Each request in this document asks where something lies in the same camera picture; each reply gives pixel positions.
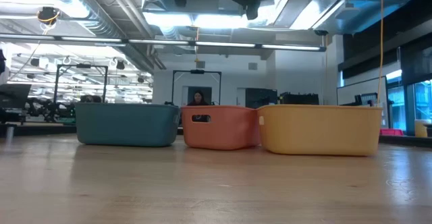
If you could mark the black background robot arm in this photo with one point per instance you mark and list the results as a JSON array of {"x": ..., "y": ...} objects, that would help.
[{"x": 47, "y": 111}]

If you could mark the long ceiling light strip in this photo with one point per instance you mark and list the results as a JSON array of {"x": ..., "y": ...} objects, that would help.
[{"x": 189, "y": 43}]

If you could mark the black round ceiling fixture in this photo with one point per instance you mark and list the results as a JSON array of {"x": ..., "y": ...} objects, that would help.
[{"x": 49, "y": 15}]

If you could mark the black cabinet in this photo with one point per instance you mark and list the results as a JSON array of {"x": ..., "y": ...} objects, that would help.
[{"x": 261, "y": 97}]

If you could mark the black equipment case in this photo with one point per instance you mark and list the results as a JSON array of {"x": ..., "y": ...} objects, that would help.
[{"x": 298, "y": 99}]

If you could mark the person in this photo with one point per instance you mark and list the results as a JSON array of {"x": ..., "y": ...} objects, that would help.
[
  {"x": 86, "y": 98},
  {"x": 198, "y": 99},
  {"x": 96, "y": 98}
]

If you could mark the orange plastic bin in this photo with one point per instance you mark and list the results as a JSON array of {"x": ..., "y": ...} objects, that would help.
[{"x": 219, "y": 133}]

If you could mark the white board panel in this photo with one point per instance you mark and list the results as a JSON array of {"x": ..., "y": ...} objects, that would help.
[{"x": 357, "y": 89}]

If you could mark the yellow plastic bin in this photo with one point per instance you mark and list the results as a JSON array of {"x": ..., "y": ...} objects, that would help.
[{"x": 319, "y": 131}]

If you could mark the blue plastic bin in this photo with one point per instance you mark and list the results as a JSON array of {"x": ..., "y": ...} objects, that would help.
[{"x": 126, "y": 124}]

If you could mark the black monitor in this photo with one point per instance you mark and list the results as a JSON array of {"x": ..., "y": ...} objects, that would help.
[{"x": 13, "y": 96}]

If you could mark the pink plastic bin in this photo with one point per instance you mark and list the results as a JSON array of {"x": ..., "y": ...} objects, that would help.
[{"x": 391, "y": 132}]

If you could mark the yellow container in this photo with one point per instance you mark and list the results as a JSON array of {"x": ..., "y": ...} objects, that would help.
[{"x": 422, "y": 128}]

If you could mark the black background rig frame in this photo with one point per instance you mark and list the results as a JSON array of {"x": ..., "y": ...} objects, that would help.
[
  {"x": 81, "y": 66},
  {"x": 197, "y": 71}
]

